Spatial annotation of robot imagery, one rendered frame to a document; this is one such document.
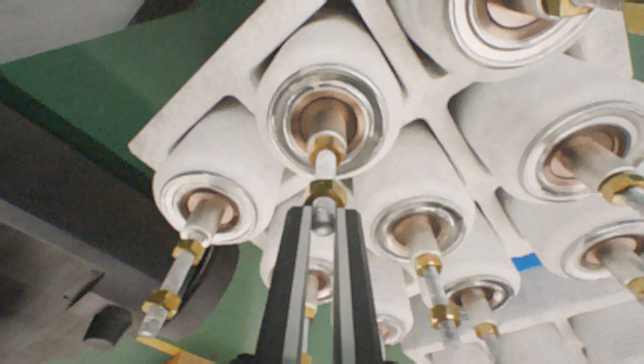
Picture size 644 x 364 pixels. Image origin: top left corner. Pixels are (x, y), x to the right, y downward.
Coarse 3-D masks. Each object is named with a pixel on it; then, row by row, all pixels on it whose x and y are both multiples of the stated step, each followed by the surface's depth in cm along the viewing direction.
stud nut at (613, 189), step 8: (616, 176) 16; (624, 176) 15; (632, 176) 15; (640, 176) 15; (608, 184) 16; (616, 184) 16; (624, 184) 15; (632, 184) 15; (640, 184) 15; (608, 192) 16; (616, 192) 15; (608, 200) 16; (616, 200) 16
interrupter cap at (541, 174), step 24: (576, 120) 17; (600, 120) 17; (624, 120) 17; (552, 144) 18; (576, 144) 18; (600, 144) 18; (624, 144) 18; (528, 168) 19; (552, 168) 19; (528, 192) 20; (552, 192) 20; (576, 192) 20
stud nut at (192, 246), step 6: (180, 240) 19; (186, 240) 19; (192, 240) 19; (180, 246) 19; (186, 246) 19; (192, 246) 19; (198, 246) 19; (174, 252) 19; (180, 252) 19; (192, 252) 19; (198, 252) 19; (198, 258) 19
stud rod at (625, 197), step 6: (624, 192) 15; (630, 192) 15; (636, 192) 15; (642, 192) 15; (624, 198) 15; (630, 198) 15; (636, 198) 15; (642, 198) 15; (630, 204) 15; (636, 204) 15; (642, 204) 15; (636, 210) 15; (642, 210) 14; (642, 216) 15
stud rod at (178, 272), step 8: (200, 240) 20; (184, 256) 18; (192, 256) 19; (176, 264) 18; (184, 264) 18; (176, 272) 17; (184, 272) 18; (168, 280) 17; (176, 280) 17; (160, 288) 17; (168, 288) 17; (176, 288) 17; (152, 312) 15; (160, 312) 16; (144, 320) 15; (152, 320) 15; (160, 320) 15; (144, 328) 15; (152, 328) 15; (144, 336) 15; (152, 336) 15
